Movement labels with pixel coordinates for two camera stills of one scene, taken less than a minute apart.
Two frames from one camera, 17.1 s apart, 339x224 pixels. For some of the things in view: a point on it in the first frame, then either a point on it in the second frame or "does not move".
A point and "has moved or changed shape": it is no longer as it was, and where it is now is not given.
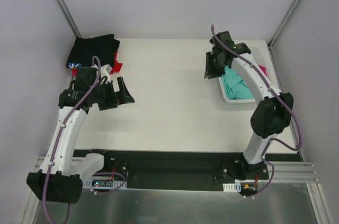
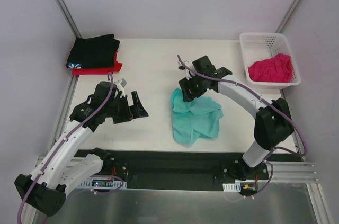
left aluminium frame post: (61, 2) does not move
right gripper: (210, 65) -> (191, 89)
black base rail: (201, 170) does not move
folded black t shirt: (82, 51) does not move
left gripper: (110, 96) -> (127, 110)
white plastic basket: (259, 56) -> (257, 46)
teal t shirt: (234, 87) has moved or changed shape
